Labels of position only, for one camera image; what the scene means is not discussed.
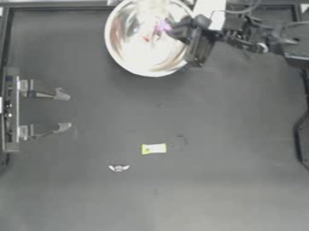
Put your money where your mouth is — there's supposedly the purple candy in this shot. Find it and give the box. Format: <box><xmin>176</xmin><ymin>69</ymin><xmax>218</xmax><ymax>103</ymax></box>
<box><xmin>155</xmin><ymin>19</ymin><xmax>174</xmax><ymax>34</ymax></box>

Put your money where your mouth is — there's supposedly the small brown candy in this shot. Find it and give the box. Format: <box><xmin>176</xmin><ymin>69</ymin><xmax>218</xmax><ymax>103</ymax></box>
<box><xmin>107</xmin><ymin>163</ymin><xmax>131</xmax><ymax>173</ymax></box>

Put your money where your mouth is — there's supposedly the green candy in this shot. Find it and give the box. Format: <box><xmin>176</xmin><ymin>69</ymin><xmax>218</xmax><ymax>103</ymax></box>
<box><xmin>140</xmin><ymin>143</ymin><xmax>167</xmax><ymax>156</ymax></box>

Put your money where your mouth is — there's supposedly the steel bowl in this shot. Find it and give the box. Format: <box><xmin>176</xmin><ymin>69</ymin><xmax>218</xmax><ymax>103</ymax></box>
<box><xmin>103</xmin><ymin>0</ymin><xmax>202</xmax><ymax>79</ymax></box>

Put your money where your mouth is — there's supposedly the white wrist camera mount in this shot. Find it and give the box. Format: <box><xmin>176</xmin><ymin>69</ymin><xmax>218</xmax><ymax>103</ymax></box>
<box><xmin>191</xmin><ymin>0</ymin><xmax>227</xmax><ymax>31</ymax></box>

